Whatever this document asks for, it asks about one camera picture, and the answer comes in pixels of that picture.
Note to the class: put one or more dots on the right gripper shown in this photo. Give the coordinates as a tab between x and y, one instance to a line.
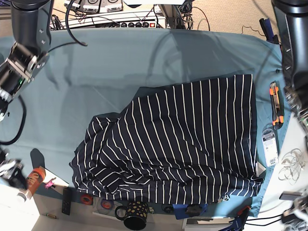
11	171

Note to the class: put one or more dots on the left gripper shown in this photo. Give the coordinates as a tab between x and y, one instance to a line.
298	213

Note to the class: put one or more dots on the navy white striped t-shirt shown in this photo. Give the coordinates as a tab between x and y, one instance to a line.
189	143

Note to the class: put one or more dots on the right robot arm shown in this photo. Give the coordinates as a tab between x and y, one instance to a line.
31	31

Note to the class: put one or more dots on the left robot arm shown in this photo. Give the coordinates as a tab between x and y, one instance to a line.
292	22

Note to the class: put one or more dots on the grey adapter box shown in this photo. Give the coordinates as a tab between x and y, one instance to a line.
290	196

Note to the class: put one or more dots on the white paper sheet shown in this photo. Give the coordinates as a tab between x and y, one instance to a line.
49	176

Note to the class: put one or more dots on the pink small figurine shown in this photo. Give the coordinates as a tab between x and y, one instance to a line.
50	183

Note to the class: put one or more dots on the black remote control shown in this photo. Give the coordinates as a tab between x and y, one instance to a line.
66	201

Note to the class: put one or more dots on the white paper card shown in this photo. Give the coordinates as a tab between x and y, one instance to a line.
260	170

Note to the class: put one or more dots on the metal keyring carabiner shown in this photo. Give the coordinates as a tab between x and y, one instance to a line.
224	198

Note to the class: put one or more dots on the red tape roll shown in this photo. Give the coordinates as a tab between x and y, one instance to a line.
86	199

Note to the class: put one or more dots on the purple tape roll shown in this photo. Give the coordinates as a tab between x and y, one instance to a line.
107	204

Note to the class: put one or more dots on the orange black utility knife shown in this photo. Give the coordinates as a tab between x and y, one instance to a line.
277	112

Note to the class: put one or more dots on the teal tablecloth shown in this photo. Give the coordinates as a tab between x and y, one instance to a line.
116	66

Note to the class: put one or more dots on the black mug yellow pattern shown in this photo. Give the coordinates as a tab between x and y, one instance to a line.
134	215

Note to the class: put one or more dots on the white power strip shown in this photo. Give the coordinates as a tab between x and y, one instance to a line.
138	24

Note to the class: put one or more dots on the blue black clamp handle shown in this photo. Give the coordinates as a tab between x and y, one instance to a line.
268	32

